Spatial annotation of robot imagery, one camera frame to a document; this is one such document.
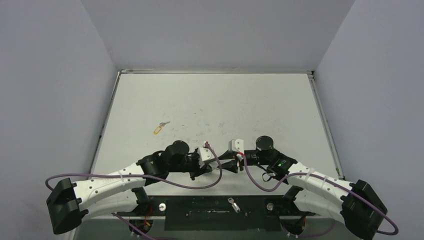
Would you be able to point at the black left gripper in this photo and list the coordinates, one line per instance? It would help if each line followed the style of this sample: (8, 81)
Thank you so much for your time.
(205, 168)

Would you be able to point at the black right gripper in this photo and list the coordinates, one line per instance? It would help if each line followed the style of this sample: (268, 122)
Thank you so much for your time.
(236, 162)

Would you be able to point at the yellow key tag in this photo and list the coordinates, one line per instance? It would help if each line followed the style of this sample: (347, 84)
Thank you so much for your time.
(157, 130)

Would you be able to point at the aluminium front rail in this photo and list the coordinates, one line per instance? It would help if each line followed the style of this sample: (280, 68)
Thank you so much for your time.
(127, 202)

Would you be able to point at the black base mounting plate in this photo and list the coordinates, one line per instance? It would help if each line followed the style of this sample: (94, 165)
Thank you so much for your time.
(216, 213)

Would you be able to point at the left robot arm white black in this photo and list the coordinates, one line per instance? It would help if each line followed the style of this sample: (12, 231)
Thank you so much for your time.
(72, 202)

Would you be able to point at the silver key with ring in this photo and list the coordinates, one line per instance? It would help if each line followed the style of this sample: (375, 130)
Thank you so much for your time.
(162, 124)

